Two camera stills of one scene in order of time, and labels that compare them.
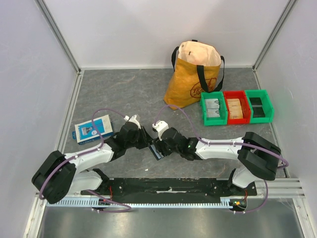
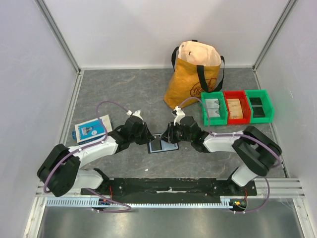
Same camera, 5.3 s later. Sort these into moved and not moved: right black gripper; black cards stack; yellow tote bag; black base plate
Moved: right black gripper
Not moved: yellow tote bag; black base plate; black cards stack
